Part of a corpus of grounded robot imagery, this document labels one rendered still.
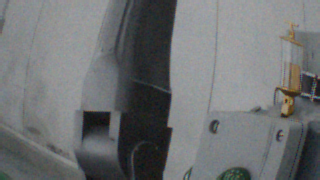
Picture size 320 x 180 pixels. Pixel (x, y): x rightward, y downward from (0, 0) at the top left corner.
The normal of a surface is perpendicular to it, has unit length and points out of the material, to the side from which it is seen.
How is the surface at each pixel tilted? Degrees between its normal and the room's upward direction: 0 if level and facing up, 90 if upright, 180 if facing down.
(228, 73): 90
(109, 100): 81
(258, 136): 90
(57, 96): 90
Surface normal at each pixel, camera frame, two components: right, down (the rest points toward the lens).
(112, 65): -0.69, -0.24
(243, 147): -0.59, -0.05
